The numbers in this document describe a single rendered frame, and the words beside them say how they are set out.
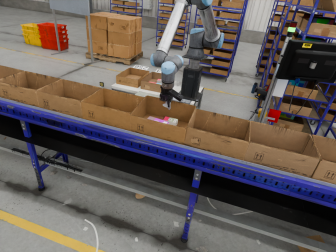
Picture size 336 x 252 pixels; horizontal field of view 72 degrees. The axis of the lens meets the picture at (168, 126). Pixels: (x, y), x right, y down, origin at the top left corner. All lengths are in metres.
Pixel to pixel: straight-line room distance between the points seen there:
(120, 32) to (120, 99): 4.31
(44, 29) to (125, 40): 2.38
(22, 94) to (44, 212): 1.04
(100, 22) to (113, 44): 0.60
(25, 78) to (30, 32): 5.62
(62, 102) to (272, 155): 1.48
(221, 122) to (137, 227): 1.15
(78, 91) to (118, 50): 4.19
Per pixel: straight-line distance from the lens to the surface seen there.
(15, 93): 2.20
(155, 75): 3.07
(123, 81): 2.84
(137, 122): 1.58
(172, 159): 1.57
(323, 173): 1.64
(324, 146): 1.88
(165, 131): 1.54
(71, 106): 1.85
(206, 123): 1.77
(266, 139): 1.80
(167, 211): 2.33
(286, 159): 1.55
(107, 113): 1.68
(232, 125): 1.76
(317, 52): 2.12
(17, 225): 2.44
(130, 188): 2.12
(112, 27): 6.21
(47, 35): 7.48
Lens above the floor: 1.81
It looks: 31 degrees down
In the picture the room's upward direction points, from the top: 6 degrees clockwise
